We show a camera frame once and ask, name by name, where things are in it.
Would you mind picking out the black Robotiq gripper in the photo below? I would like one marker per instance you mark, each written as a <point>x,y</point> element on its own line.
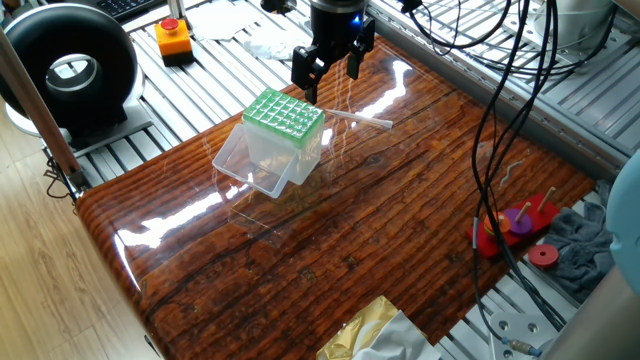
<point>337,27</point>

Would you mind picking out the large clear pipette tip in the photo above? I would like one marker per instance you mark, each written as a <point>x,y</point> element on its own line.
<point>360,118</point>

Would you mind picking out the clear pipette box green rack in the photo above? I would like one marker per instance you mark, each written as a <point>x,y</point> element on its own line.
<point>282,117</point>

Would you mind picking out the white crumpled tissue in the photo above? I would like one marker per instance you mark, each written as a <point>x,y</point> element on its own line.
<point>275,46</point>

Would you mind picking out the black round foot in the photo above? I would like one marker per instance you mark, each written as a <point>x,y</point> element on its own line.
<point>277,5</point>

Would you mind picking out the white paper sheet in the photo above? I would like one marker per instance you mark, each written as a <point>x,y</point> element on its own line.
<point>220,20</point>

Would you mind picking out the orange emergency stop button box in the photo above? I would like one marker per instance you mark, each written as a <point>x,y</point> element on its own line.
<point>172,42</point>

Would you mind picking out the wood grain table mat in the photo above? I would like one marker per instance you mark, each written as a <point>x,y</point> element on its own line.
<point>350,225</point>

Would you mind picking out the small white curled strip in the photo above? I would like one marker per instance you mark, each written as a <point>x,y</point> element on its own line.
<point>510,172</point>

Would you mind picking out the black keyboard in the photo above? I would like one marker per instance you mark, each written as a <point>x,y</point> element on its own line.
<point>122,7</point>

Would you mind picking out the red peg toy base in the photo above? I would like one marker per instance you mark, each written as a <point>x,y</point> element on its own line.
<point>492,245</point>

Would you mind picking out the gold tissue pack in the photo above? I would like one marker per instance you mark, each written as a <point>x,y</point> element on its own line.
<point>360,332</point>

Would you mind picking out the red toy disc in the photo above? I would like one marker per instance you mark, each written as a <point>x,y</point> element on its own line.
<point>543,256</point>

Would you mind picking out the brown slanted pole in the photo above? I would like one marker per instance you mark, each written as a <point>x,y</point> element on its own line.
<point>32,100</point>

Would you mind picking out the grey cloth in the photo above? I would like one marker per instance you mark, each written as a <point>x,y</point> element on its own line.
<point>580,250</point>

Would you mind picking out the silver metal post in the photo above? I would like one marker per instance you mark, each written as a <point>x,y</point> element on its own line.
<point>177,10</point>

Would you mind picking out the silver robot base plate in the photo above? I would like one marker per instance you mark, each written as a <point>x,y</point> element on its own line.
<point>520,327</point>

